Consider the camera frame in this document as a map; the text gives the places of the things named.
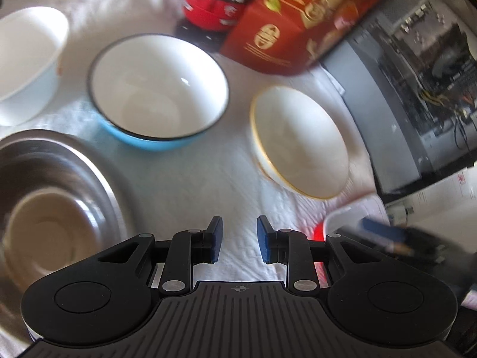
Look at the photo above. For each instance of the white woven tablecloth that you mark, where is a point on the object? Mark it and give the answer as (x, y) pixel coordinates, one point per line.
(208, 182)

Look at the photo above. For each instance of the red gift box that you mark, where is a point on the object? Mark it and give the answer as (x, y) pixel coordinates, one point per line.
(290, 33)

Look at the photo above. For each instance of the white bowl with gold rim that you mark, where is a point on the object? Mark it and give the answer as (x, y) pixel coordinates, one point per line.
(302, 141)

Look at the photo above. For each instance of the red toy car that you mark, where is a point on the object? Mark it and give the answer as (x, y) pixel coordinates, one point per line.
(212, 3)

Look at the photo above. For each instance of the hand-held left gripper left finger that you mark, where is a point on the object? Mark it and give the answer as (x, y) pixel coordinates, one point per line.
(216, 239)

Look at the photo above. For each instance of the stainless steel bowl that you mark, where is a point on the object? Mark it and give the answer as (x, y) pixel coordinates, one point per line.
(63, 167)

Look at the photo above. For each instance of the white bowl with red print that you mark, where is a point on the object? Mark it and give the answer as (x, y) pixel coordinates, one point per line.
(26, 63)

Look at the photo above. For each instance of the blue enamel bowl black rim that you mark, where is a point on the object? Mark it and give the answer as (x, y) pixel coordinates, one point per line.
(160, 85)

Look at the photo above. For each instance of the white plastic container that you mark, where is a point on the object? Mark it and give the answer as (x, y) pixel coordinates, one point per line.
(346, 216)

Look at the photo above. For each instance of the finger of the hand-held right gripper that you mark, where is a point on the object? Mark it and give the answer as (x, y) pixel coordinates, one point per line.
(382, 231)

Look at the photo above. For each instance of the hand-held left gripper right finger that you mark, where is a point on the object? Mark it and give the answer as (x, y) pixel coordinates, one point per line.
(264, 242)

